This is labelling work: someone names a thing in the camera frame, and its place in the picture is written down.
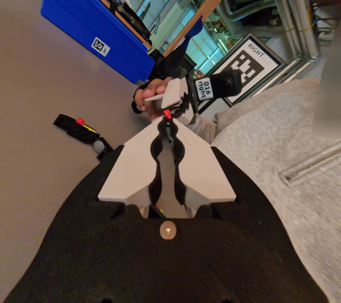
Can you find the metal ventilation pipes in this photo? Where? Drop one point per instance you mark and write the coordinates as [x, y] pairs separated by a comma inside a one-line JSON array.
[[290, 2]]

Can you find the wooden beam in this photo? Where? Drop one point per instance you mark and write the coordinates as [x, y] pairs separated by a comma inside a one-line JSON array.
[[210, 5]]

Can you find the person's right forearm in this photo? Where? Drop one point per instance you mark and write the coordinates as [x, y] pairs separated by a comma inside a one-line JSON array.
[[202, 127]]

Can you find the black equipment on table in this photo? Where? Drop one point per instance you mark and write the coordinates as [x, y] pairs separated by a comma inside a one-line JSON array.
[[173, 62]]

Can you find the person's grey jacket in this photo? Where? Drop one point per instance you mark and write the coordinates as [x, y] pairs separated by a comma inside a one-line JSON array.
[[266, 175]]

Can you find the wooden table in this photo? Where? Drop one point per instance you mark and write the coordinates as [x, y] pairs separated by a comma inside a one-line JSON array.
[[120, 17]]

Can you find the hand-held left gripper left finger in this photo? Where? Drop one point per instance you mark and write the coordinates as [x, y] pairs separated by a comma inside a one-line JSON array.
[[130, 172]]

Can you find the blue plastic bin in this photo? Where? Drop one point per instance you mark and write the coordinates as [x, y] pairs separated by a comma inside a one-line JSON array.
[[88, 26]]

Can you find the long black lego assembly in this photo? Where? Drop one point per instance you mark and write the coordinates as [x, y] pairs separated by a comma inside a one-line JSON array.
[[77, 128]]

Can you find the person's right hand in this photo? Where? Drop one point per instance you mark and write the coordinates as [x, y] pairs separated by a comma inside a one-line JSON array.
[[151, 92]]

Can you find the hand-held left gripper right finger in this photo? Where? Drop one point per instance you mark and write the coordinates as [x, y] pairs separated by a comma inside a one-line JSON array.
[[205, 172]]

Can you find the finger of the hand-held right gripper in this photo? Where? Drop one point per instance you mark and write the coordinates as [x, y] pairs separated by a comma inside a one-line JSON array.
[[173, 91], [187, 115]]

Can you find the small black lego assembly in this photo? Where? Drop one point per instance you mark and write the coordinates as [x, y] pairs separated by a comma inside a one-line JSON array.
[[167, 114]]

